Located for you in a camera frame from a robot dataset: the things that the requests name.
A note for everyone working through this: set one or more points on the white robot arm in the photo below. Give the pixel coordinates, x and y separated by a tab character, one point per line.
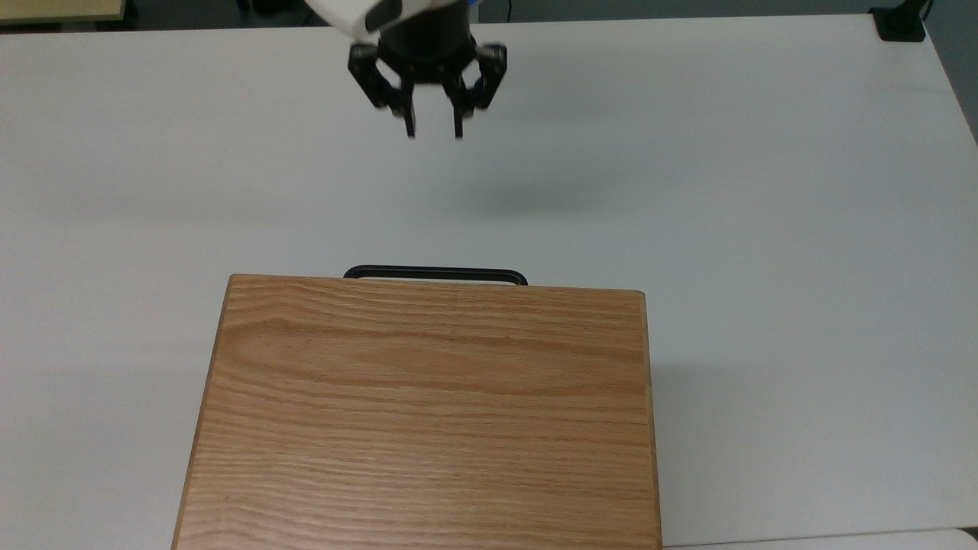
359	14

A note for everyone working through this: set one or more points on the wooden cabinet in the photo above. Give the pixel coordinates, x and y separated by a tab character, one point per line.
428	412

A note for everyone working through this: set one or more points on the yellow wooden table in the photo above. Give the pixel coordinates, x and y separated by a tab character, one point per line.
57	9

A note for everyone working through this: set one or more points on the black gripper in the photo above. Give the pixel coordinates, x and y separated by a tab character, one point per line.
428	42

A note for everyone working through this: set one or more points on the black table clamp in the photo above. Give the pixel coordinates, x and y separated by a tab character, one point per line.
900	21

